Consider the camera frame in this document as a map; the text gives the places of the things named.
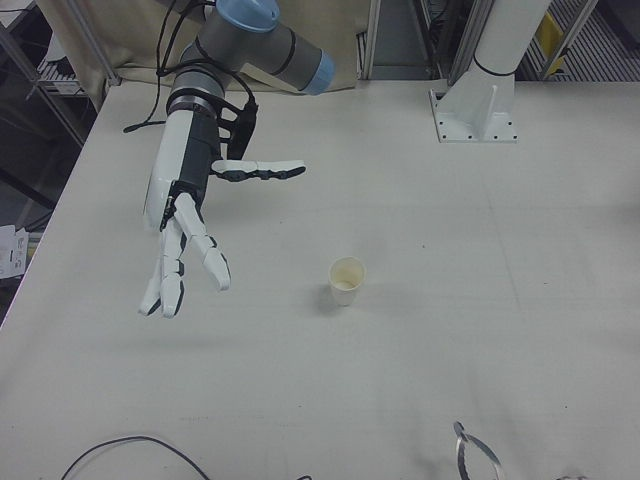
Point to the striped roller conveyor rack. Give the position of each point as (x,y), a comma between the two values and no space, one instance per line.
(600,45)

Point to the UR5e robot arm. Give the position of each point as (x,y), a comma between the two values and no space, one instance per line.
(250,45)

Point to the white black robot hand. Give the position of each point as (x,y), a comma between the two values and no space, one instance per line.
(172,150)

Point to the yellow plastic block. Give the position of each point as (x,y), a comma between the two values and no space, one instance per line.
(552,27)

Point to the aluminium frame post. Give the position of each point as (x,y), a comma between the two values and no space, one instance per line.
(372,40)

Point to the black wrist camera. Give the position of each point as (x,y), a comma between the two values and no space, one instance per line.
(245,130)

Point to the white printed cardboard box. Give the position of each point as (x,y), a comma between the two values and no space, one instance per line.
(12,250)

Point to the white paper cup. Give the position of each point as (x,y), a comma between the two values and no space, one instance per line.
(345,295)

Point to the grey metal shelf rack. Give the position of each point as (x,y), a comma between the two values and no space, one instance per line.
(50,70)

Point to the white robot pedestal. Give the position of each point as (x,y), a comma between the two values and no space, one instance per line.
(475,115)

